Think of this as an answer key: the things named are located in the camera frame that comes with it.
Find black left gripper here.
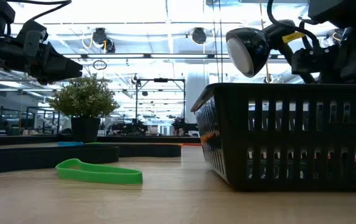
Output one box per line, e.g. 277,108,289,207
0,36,84,85

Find blue rubber band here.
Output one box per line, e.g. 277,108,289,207
57,141,85,147

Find black slotted plastic bin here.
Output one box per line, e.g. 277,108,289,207
190,83,356,191

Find wide black rubber band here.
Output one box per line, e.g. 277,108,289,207
84,142,182,158
0,145,119,177

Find large green rubber band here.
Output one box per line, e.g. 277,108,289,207
55,158,144,185

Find artificial potted plant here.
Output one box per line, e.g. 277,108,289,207
49,74,119,144

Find black desk lamp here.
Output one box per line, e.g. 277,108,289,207
226,19,319,85

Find yellow cable tag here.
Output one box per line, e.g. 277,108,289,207
282,32,306,44

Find hanging black cable loop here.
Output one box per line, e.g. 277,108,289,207
92,59,108,71

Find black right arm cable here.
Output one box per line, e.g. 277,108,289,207
266,0,322,52

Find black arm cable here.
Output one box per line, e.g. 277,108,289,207
6,0,72,23
266,0,322,52

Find black ceiling cable reel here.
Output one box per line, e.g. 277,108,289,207
190,27,208,45
332,28,346,44
91,27,116,54

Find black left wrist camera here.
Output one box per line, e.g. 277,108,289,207
16,20,49,63

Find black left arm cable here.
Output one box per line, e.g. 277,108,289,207
6,0,72,23

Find black background station frame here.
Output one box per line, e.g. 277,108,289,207
135,77,187,136

